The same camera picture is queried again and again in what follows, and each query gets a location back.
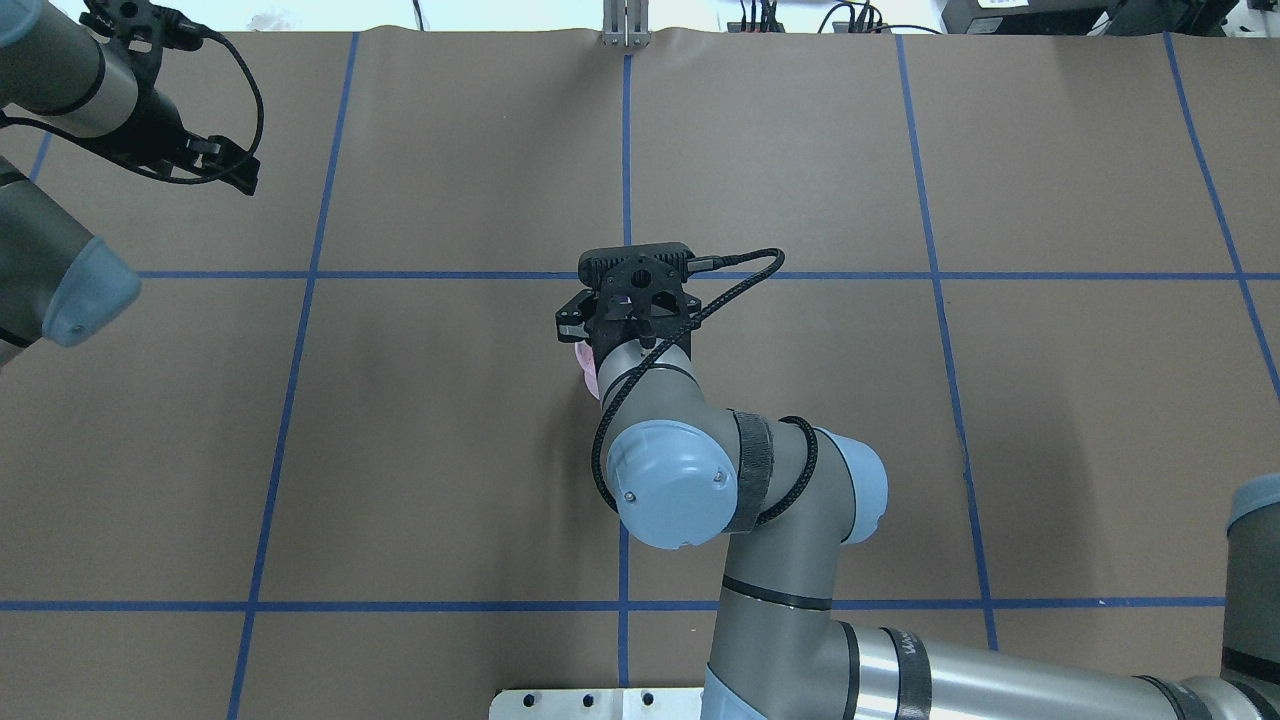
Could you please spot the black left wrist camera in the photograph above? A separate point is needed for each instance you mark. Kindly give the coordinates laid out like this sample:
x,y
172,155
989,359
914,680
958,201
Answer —
x,y
157,27

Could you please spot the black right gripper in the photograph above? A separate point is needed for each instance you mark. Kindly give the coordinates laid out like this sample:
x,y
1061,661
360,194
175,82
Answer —
x,y
571,322

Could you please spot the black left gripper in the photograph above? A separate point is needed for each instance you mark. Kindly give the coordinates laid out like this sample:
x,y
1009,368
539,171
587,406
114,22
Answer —
x,y
158,132

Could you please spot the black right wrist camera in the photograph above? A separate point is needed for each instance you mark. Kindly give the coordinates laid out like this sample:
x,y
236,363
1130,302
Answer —
x,y
595,265

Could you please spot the aluminium frame post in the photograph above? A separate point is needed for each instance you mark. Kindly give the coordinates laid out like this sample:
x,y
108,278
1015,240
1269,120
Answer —
x,y
625,24

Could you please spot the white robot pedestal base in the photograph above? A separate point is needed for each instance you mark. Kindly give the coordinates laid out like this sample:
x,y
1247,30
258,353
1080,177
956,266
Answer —
x,y
598,703

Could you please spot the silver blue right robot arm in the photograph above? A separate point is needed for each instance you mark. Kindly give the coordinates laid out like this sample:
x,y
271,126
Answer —
x,y
980,498

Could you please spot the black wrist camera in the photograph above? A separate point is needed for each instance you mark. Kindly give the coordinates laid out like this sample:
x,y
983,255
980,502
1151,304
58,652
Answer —
x,y
595,265
157,27

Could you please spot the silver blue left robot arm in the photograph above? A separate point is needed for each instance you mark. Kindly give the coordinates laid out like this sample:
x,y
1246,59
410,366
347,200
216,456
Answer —
x,y
91,82

